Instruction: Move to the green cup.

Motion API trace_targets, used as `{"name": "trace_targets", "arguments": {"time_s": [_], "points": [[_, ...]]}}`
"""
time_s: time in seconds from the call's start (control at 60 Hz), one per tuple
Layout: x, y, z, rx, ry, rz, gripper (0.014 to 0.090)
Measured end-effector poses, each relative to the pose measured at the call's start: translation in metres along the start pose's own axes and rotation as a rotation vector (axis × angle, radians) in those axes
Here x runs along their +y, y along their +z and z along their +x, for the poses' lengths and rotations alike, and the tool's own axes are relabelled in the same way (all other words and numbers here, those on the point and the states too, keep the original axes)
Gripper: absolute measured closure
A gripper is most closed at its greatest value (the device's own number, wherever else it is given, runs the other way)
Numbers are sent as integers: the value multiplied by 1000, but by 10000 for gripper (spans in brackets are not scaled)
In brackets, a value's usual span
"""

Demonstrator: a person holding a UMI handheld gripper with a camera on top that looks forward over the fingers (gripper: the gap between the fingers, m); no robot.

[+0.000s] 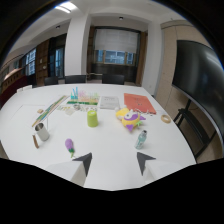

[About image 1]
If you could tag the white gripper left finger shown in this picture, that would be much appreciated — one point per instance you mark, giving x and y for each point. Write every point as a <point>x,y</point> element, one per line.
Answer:
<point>71,170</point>

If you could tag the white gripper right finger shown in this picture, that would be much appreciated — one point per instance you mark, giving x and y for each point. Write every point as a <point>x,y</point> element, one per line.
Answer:
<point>156,168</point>

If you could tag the metal steel cup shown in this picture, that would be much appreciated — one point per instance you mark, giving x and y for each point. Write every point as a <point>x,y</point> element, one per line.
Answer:
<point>42,132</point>

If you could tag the green plastic cup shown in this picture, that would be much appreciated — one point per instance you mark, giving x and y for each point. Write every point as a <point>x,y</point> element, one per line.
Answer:
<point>92,118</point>

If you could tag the purple eggplant toy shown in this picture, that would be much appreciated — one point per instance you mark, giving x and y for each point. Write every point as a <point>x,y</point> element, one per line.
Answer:
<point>69,145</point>

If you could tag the clear plastic water bottle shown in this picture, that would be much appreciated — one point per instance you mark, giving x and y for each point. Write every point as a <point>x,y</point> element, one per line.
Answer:
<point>141,139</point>

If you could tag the small wooden stick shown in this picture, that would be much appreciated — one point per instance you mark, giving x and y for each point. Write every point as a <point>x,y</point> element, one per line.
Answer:
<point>35,141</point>

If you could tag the tape roll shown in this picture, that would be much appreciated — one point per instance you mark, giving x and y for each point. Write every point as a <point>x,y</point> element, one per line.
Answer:
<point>165,118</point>

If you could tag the yellow purple fish plush toy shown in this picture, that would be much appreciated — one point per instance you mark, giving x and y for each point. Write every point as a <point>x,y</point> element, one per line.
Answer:
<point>130,119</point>

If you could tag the small flat cards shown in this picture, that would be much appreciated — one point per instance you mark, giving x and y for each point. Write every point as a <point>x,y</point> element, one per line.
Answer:
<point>76,108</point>

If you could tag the long colourful ruler board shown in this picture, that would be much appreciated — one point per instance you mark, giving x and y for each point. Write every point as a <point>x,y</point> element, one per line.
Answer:
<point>50,110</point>

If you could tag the orange paper folder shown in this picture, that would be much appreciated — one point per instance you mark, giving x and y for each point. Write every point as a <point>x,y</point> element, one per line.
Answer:
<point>139,103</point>

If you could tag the colourful block building set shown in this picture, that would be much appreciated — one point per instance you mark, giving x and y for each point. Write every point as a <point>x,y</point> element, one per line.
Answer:
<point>83,97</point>

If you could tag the white printed paper sheet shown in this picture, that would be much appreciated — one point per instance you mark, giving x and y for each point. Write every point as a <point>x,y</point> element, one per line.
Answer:
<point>109,102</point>

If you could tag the black office chair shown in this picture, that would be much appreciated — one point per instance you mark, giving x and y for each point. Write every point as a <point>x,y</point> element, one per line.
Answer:
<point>113,79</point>
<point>75,79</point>
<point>51,81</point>

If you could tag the large black display screen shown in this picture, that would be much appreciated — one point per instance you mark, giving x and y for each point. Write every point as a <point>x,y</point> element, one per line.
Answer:
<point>200,83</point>

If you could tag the white window blind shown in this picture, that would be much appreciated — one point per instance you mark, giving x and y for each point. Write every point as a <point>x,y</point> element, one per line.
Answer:
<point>116,40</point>

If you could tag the ceiling light panel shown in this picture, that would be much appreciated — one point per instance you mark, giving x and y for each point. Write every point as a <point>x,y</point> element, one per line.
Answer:
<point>65,7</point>

